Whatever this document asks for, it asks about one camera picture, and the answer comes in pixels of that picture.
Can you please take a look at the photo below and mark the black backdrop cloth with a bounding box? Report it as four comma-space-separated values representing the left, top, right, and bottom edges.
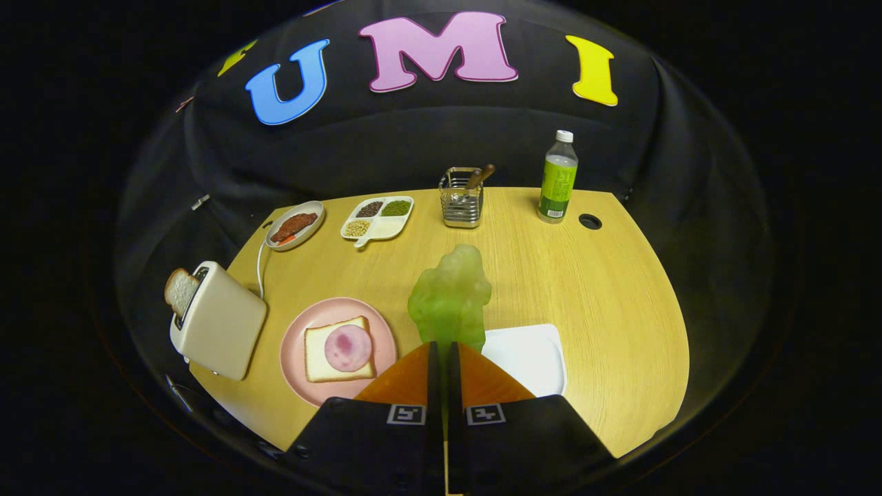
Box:
114, 0, 772, 442

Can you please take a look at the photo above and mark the white toaster cable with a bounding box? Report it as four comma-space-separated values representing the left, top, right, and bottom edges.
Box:
256, 238, 271, 299

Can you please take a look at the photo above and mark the pink plate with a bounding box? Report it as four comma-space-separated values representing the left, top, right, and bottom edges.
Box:
280, 297, 398, 408

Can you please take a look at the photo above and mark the red meat piece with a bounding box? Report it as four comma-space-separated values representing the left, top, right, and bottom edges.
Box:
271, 212, 319, 243

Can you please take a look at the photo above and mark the square white plate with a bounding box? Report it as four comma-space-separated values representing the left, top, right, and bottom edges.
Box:
480, 324, 567, 398

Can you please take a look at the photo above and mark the bread slice with ham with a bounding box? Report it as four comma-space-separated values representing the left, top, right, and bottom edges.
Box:
304, 316, 377, 383

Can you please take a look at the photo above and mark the metal utensil holder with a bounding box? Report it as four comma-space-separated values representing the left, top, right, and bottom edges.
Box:
439, 167, 484, 229

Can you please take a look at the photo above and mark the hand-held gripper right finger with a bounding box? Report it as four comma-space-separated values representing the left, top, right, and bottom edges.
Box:
444, 340, 616, 494

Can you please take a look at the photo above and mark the green label bottle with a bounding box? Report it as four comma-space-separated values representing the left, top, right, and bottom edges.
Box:
537, 130, 580, 225

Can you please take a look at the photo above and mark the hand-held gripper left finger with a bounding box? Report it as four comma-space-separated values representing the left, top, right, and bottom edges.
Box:
284, 340, 445, 494

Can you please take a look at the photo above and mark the green lettuce leaf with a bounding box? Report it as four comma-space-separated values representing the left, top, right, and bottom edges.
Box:
407, 244, 493, 355

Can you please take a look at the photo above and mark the pink ham slice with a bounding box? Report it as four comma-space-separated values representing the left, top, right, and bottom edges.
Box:
325, 324, 373, 373

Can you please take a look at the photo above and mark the divided white bean dish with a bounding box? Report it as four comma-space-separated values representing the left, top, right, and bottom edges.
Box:
340, 196, 415, 249

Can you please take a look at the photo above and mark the round white plate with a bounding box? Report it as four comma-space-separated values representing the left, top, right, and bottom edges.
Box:
265, 200, 325, 251

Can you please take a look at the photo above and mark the cream toaster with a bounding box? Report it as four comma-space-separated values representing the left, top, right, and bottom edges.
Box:
170, 261, 267, 381

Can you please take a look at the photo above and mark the toasted bread slice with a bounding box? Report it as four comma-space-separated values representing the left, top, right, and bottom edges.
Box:
164, 268, 201, 319

